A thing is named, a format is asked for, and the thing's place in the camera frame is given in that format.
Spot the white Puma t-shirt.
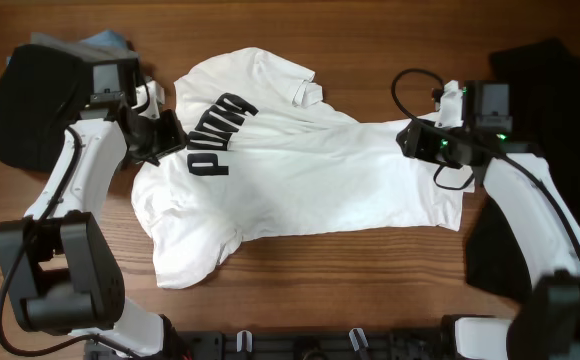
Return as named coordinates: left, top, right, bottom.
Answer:
left=131, top=47, right=474, bottom=289

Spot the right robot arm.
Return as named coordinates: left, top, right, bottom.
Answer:
left=396, top=81, right=580, bottom=359

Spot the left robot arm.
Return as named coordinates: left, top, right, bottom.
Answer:
left=0, top=59, right=192, bottom=359

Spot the blue folded garment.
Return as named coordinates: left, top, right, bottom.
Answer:
left=5, top=29, right=131, bottom=66

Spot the grey folded garment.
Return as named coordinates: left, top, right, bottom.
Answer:
left=29, top=31, right=154, bottom=91

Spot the black folded garment on stack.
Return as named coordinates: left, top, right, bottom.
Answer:
left=0, top=43, right=141, bottom=174

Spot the black garment right side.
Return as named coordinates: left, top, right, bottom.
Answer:
left=465, top=38, right=580, bottom=303

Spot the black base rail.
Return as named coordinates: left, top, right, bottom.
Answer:
left=83, top=327, right=471, bottom=360

